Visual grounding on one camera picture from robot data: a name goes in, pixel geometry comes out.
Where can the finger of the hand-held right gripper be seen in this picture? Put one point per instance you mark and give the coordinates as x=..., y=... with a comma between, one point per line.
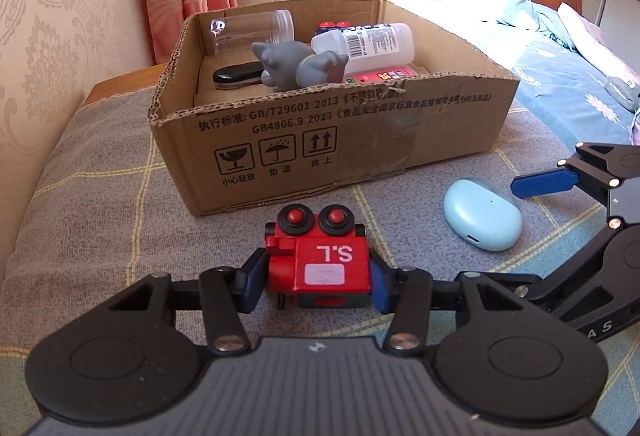
x=585, y=273
x=542, y=184

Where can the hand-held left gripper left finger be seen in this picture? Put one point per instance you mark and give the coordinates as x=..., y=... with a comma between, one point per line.
x=251, y=281

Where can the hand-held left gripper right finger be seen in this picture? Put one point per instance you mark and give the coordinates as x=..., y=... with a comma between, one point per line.
x=379, y=288

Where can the red toy train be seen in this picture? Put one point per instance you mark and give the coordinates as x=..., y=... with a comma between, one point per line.
x=334, y=24
x=325, y=261

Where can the light blue earbuds case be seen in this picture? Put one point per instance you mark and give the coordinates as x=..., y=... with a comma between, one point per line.
x=480, y=216

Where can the cardboard box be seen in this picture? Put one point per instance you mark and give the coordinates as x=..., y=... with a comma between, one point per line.
x=300, y=165

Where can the pink small box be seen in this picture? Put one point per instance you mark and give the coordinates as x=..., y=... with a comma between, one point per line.
x=380, y=75

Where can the black digital timer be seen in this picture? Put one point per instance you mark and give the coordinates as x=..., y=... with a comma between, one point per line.
x=235, y=74

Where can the white swab container green label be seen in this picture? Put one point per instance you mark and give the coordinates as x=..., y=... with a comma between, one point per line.
x=380, y=43

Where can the grey cat toy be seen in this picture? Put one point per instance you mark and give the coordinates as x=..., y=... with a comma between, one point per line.
x=310, y=68

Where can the blue floral bed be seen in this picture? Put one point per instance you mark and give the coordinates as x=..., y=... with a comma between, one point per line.
x=550, y=80

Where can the grey plush toy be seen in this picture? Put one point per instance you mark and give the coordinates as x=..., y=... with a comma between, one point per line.
x=622, y=90

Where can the white pillow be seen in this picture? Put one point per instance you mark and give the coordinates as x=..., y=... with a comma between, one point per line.
x=595, y=35

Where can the grey plaid blanket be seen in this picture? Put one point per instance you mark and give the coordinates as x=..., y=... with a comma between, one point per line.
x=100, y=196

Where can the blue pillow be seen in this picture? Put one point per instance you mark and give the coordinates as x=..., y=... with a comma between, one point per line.
x=505, y=0

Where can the wooden bedside cabinet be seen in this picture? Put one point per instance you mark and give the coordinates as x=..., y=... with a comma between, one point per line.
x=125, y=83

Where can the clear plastic toothpick jar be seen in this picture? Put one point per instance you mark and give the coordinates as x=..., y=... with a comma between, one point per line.
x=250, y=33

